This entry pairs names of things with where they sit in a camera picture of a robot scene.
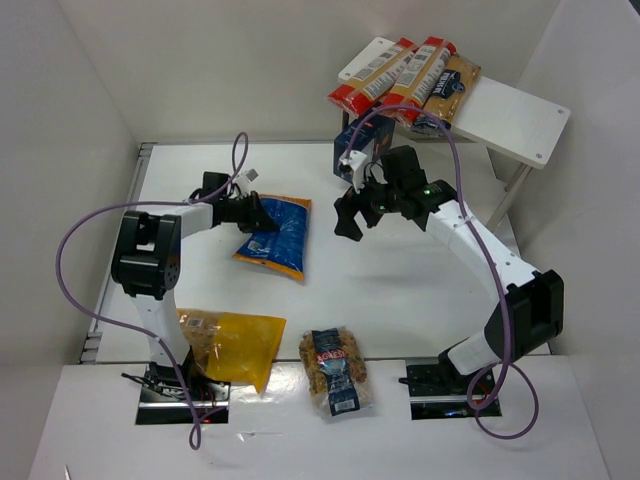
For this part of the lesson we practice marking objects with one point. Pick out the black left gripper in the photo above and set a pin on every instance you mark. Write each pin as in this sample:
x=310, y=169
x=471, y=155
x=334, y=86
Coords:
x=251, y=211

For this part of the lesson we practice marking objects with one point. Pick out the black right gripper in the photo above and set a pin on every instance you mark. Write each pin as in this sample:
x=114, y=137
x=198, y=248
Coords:
x=363, y=206

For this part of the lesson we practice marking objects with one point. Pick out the blue orange pasta bag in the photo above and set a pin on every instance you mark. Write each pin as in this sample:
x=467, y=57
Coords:
x=283, y=251

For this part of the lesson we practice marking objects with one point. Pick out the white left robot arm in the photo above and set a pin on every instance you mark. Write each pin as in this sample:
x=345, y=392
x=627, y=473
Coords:
x=147, y=265

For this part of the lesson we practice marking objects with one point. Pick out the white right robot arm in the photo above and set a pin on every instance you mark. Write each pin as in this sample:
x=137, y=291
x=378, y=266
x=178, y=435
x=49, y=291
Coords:
x=529, y=307

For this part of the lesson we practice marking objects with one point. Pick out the dark blue pasta box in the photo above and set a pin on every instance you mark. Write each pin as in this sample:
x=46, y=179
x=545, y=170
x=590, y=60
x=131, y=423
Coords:
x=374, y=140

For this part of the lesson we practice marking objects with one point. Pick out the yellow pasta bag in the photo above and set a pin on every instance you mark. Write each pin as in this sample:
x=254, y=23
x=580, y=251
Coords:
x=232, y=347

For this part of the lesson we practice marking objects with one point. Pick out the clear fusilli pasta bag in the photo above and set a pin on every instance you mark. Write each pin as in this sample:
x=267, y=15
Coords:
x=336, y=371

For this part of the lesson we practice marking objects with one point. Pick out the white two-tier shelf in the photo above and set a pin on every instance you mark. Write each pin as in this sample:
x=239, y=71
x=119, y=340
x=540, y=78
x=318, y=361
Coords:
x=515, y=124

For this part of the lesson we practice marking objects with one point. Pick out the red spaghetti pack left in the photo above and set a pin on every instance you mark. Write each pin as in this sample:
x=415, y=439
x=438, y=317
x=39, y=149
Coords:
x=365, y=88

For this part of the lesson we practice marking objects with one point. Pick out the red spaghetti pack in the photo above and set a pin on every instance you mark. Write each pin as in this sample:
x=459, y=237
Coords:
x=418, y=79
x=365, y=88

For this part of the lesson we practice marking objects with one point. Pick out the dark blue spaghetti pack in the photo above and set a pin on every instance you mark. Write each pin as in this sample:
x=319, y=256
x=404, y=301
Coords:
x=452, y=89

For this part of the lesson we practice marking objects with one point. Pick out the red spaghetti pack middle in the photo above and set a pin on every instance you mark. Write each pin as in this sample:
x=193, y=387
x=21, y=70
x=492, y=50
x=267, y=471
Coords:
x=418, y=79

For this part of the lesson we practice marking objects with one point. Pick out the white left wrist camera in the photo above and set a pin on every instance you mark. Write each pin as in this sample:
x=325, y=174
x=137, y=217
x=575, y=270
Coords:
x=244, y=182

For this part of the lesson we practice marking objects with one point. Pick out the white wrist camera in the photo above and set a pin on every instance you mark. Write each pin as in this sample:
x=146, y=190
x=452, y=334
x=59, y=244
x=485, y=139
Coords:
x=244, y=182
x=353, y=162

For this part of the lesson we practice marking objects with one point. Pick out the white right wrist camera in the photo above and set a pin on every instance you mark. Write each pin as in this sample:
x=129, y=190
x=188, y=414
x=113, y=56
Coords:
x=353, y=162

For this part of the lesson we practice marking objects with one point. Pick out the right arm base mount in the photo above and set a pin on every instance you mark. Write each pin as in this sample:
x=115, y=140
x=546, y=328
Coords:
x=434, y=395

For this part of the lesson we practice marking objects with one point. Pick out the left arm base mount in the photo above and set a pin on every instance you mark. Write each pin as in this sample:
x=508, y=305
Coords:
x=162, y=400

